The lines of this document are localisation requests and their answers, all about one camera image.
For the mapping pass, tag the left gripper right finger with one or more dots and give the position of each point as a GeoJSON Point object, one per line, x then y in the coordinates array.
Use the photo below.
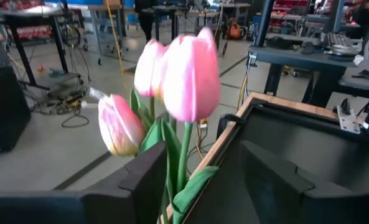
{"type": "Point", "coordinates": [274, 193]}

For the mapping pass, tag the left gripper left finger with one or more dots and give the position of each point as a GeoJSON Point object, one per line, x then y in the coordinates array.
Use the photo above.
{"type": "Point", "coordinates": [134, 199]}

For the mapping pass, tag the pale pink tulip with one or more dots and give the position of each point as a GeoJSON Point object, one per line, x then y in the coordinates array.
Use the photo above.
{"type": "Point", "coordinates": [120, 124]}

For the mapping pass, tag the black table clamp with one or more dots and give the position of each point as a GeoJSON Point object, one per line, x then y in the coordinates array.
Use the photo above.
{"type": "Point", "coordinates": [223, 123]}

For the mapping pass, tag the black knob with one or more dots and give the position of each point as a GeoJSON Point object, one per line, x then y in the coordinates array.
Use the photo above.
{"type": "Point", "coordinates": [346, 106]}

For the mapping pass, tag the dark blue desk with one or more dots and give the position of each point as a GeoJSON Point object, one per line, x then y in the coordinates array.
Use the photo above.
{"type": "Point", "coordinates": [296, 59]}

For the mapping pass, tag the grey side table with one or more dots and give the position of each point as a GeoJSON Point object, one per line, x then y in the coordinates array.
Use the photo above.
{"type": "Point", "coordinates": [367, 84]}

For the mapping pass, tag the flat black object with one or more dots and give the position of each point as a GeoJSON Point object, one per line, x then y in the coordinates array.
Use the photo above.
{"type": "Point", "coordinates": [364, 74]}

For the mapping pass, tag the black desk device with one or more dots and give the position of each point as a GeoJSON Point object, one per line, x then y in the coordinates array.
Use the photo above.
{"type": "Point", "coordinates": [280, 43]}

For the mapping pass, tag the large black box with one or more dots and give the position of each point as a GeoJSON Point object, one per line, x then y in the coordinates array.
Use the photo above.
{"type": "Point", "coordinates": [3, 109]}

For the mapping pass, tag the silver round object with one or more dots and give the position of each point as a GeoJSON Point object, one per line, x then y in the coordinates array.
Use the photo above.
{"type": "Point", "coordinates": [344, 49]}

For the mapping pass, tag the black keyboard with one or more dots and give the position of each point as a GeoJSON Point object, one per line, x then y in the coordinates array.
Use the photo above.
{"type": "Point", "coordinates": [336, 40]}

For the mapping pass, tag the orange vacuum cleaner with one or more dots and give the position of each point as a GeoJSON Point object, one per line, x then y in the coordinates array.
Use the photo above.
{"type": "Point", "coordinates": [235, 31]}

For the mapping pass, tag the dark blue pole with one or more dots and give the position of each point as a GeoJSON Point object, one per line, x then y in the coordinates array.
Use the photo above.
{"type": "Point", "coordinates": [338, 14]}
{"type": "Point", "coordinates": [264, 21]}

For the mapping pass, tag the grey metal cart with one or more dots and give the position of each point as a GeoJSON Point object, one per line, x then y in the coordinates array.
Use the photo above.
{"type": "Point", "coordinates": [100, 28]}

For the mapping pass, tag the person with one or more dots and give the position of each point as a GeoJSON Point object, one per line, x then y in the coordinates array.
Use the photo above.
{"type": "Point", "coordinates": [146, 21]}
{"type": "Point", "coordinates": [364, 15]}

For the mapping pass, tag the red shelf rack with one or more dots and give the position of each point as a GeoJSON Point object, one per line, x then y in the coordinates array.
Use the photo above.
{"type": "Point", "coordinates": [285, 4]}

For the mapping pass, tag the red storage bins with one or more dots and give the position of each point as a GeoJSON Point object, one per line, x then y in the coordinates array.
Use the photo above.
{"type": "Point", "coordinates": [35, 32]}

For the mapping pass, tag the cardboard box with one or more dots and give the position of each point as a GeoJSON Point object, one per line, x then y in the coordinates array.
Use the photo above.
{"type": "Point", "coordinates": [112, 3]}

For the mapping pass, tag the blue storage bins row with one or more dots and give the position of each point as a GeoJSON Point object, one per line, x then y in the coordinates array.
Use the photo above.
{"type": "Point", "coordinates": [84, 1]}

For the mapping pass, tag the black-legged work table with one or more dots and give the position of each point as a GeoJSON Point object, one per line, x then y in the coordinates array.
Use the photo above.
{"type": "Point", "coordinates": [28, 12]}

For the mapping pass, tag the metal mounting bracket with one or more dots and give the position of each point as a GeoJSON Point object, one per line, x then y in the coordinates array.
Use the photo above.
{"type": "Point", "coordinates": [347, 121]}

